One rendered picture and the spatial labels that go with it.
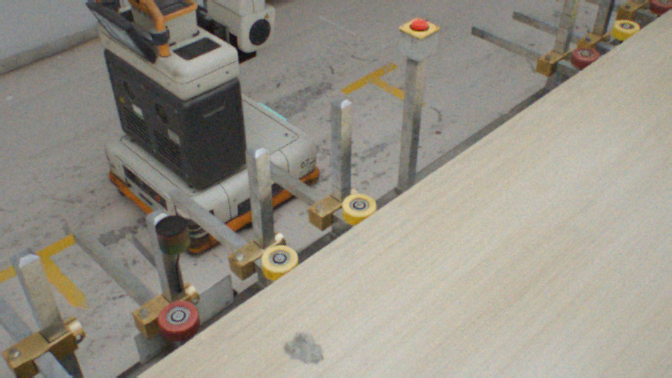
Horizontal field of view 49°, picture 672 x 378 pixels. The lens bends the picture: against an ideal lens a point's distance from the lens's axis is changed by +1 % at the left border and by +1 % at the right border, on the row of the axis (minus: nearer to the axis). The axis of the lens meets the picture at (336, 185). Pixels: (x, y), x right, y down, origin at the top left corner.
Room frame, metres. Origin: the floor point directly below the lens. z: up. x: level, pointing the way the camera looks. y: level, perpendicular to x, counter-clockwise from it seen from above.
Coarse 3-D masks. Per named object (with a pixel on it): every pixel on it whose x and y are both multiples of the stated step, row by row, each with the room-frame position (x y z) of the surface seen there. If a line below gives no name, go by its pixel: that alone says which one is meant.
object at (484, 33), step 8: (472, 32) 2.26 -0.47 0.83; (480, 32) 2.24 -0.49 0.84; (488, 32) 2.22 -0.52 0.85; (496, 32) 2.22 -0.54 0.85; (488, 40) 2.21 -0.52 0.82; (496, 40) 2.19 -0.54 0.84; (504, 40) 2.17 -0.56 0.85; (512, 40) 2.17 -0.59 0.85; (504, 48) 2.17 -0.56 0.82; (512, 48) 2.15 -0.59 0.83; (520, 48) 2.12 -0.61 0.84; (528, 48) 2.12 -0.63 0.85; (536, 48) 2.12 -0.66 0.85; (528, 56) 2.10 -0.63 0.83; (536, 56) 2.08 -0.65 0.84; (560, 64) 2.02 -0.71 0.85; (568, 64) 2.01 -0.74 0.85; (560, 72) 2.01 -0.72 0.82; (568, 72) 1.99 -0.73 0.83; (576, 72) 1.97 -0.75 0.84
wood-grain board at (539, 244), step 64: (640, 64) 1.93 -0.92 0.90; (512, 128) 1.60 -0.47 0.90; (576, 128) 1.60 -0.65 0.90; (640, 128) 1.60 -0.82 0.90; (448, 192) 1.33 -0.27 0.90; (512, 192) 1.33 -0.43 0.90; (576, 192) 1.33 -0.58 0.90; (640, 192) 1.33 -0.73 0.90; (320, 256) 1.12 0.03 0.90; (384, 256) 1.12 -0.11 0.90; (448, 256) 1.12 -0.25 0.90; (512, 256) 1.12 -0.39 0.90; (576, 256) 1.12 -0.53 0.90; (640, 256) 1.12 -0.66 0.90; (256, 320) 0.94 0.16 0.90; (320, 320) 0.94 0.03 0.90; (384, 320) 0.94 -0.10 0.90; (448, 320) 0.94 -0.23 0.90; (512, 320) 0.94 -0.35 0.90; (576, 320) 0.94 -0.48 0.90; (640, 320) 0.94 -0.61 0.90
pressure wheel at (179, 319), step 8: (168, 304) 0.97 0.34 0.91; (176, 304) 0.97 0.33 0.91; (184, 304) 0.97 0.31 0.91; (192, 304) 0.97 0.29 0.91; (160, 312) 0.95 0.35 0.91; (168, 312) 0.95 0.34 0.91; (176, 312) 0.95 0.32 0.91; (184, 312) 0.96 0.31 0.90; (192, 312) 0.95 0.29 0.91; (160, 320) 0.93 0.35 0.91; (168, 320) 0.93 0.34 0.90; (176, 320) 0.94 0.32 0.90; (184, 320) 0.93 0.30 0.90; (192, 320) 0.93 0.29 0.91; (160, 328) 0.92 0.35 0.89; (168, 328) 0.91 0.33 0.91; (176, 328) 0.91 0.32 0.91; (184, 328) 0.91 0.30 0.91; (192, 328) 0.92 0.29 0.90; (168, 336) 0.91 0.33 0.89; (176, 336) 0.91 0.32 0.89; (184, 336) 0.91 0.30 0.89
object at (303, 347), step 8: (296, 336) 0.89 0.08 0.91; (304, 336) 0.88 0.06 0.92; (288, 344) 0.87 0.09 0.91; (296, 344) 0.87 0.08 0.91; (304, 344) 0.86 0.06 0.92; (312, 344) 0.87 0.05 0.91; (320, 344) 0.87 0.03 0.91; (288, 352) 0.85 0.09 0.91; (296, 352) 0.85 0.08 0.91; (304, 352) 0.85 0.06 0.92; (312, 352) 0.86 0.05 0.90; (320, 352) 0.85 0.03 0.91; (304, 360) 0.84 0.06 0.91; (312, 360) 0.84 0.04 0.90
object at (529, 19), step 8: (520, 16) 2.42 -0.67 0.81; (528, 16) 2.40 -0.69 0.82; (536, 16) 2.40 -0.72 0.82; (528, 24) 2.39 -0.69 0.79; (536, 24) 2.37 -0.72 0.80; (544, 24) 2.35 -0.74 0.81; (552, 24) 2.34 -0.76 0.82; (552, 32) 2.32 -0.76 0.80; (576, 32) 2.28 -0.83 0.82; (576, 40) 2.25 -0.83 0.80; (600, 48) 2.19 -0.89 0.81; (608, 48) 2.17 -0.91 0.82
